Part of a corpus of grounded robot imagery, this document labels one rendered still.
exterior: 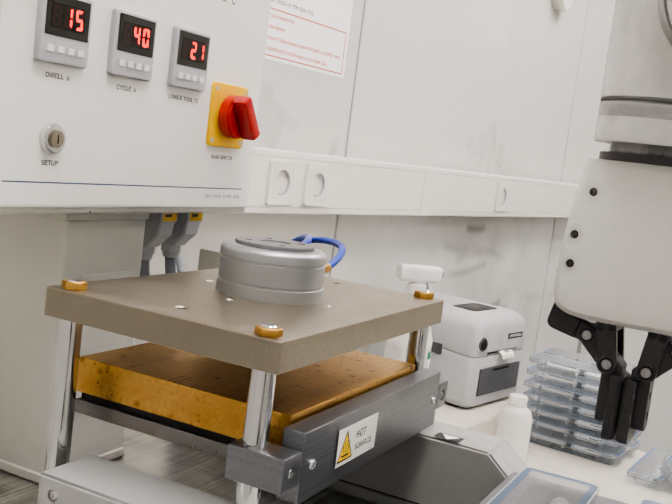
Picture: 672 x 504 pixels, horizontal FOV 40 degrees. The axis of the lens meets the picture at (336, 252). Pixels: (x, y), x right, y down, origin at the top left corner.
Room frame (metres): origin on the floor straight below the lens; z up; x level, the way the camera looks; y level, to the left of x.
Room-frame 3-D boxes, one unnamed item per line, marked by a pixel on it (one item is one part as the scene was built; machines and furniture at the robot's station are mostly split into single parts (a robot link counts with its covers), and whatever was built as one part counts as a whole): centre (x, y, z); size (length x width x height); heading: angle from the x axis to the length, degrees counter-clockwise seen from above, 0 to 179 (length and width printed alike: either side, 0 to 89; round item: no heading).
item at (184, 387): (0.68, 0.04, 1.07); 0.22 x 0.17 x 0.10; 154
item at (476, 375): (1.72, -0.23, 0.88); 0.25 x 0.20 x 0.17; 52
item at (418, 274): (1.56, -0.15, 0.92); 0.09 x 0.08 x 0.25; 109
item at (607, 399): (0.57, -0.17, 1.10); 0.03 x 0.03 x 0.07; 63
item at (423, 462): (0.76, -0.08, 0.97); 0.26 x 0.05 x 0.07; 64
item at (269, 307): (0.70, 0.06, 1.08); 0.31 x 0.24 x 0.13; 154
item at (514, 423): (1.34, -0.30, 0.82); 0.05 x 0.05 x 0.14
